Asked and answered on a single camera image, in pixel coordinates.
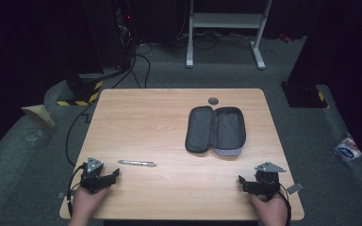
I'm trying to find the black floor cable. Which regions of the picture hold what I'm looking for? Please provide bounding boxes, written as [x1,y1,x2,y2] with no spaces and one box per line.
[65,46,153,168]

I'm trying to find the black base with yellow stripes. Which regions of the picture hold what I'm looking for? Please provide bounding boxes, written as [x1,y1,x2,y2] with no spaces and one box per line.
[56,73,104,107]

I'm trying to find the silver pen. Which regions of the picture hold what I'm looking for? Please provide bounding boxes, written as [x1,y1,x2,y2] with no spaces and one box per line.
[117,159,157,168]

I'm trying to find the white and blue plastic packet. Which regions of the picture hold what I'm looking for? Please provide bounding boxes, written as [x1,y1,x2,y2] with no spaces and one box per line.
[333,133,362,162]

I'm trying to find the white metal stand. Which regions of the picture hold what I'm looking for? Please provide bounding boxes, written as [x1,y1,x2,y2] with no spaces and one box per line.
[186,0,273,71]

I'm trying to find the small red object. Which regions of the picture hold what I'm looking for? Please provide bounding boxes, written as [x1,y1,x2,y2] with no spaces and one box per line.
[278,33,293,44]

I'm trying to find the person's right hand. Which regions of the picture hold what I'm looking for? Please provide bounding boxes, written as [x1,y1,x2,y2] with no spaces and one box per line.
[250,191,288,224]

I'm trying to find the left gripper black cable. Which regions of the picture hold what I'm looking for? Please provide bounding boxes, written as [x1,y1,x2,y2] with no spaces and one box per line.
[66,163,89,218]

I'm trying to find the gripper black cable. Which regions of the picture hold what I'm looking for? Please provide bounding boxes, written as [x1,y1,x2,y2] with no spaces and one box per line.
[66,163,89,218]
[276,184,293,226]

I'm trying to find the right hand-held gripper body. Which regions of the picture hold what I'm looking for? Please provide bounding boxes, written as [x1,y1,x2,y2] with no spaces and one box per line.
[252,161,287,198]

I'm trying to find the black square base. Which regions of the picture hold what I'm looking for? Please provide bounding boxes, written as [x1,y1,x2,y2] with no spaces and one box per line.
[280,80,330,109]

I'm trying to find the person's left hand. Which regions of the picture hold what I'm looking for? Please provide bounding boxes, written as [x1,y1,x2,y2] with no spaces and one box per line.
[71,186,111,222]

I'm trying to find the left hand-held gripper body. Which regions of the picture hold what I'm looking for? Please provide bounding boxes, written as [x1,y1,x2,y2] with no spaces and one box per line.
[79,155,108,194]

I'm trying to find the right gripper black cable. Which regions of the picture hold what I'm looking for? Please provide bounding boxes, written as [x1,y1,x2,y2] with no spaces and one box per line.
[276,184,293,226]

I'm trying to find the dark grey pencil case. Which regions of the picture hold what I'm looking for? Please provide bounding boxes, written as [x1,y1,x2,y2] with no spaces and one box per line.
[184,105,247,157]

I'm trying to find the black equipment rack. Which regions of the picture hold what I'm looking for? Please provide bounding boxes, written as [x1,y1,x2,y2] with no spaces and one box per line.
[82,0,138,72]

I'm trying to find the tan cardboard piece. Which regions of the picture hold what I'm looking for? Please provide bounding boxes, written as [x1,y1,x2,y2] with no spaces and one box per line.
[21,104,57,128]

